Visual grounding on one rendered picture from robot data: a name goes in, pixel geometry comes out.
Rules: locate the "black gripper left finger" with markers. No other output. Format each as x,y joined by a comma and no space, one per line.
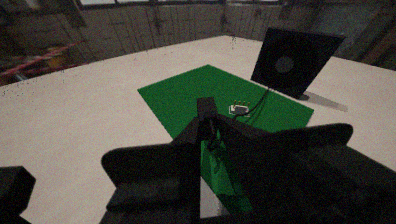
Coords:
181,158

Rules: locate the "green circuit board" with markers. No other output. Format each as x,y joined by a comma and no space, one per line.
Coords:
174,102

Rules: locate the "black cable with plug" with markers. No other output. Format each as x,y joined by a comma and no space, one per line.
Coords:
209,119

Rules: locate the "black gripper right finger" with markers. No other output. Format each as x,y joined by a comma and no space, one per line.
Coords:
259,157

